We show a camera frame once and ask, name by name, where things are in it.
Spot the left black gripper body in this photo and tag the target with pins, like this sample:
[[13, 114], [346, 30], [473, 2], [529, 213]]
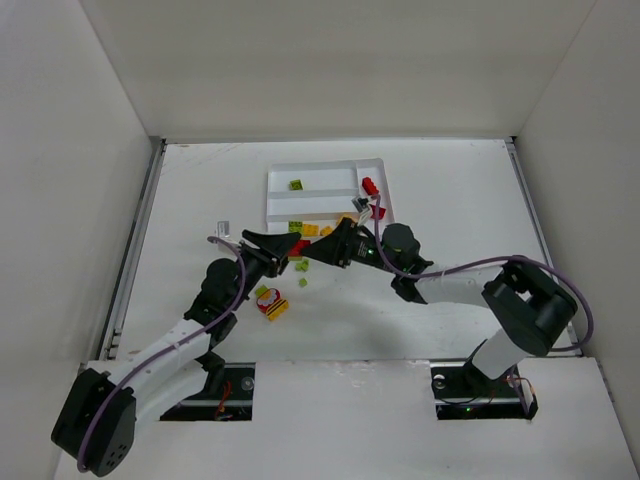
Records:
[[270, 260]]

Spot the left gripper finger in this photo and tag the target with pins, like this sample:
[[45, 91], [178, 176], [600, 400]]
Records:
[[281, 266], [275, 245]]

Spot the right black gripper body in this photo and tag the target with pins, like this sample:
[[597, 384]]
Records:
[[345, 246]]

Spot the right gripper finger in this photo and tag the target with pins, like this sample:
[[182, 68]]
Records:
[[344, 227], [326, 251]]

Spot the red lego brick large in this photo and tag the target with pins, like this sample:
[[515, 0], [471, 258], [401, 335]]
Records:
[[296, 250]]

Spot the yellow lego brick large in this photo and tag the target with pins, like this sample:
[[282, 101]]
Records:
[[329, 228]]

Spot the red sloped lego brick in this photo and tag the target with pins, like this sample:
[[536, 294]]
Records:
[[377, 213]]

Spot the green square lego brick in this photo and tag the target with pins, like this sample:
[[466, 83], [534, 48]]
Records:
[[296, 185]]

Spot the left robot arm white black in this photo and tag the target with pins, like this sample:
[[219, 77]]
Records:
[[97, 423]]

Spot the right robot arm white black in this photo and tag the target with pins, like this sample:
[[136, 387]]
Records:
[[530, 307]]

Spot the green lego beside flower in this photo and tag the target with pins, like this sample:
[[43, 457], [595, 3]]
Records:
[[260, 290]]

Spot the red white flower lego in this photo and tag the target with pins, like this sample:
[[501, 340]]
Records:
[[267, 299]]

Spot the white divided sorting tray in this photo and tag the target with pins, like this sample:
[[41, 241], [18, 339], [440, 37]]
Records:
[[329, 187]]

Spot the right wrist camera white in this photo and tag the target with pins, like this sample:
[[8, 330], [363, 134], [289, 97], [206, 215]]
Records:
[[361, 204]]

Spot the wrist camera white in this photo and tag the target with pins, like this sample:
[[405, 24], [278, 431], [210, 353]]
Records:
[[361, 204], [223, 229]]

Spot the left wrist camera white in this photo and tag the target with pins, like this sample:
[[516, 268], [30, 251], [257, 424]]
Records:
[[223, 229]]

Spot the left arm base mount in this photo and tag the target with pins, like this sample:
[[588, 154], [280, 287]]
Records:
[[227, 396]]

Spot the left aluminium rail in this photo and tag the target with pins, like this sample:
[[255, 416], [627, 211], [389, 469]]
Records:
[[112, 327]]

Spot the aluminium rail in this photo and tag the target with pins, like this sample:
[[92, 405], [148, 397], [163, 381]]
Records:
[[510, 143], [112, 327]]

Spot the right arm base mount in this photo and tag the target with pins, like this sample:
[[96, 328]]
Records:
[[462, 392]]

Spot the right aluminium rail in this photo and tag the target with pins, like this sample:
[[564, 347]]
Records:
[[510, 143]]

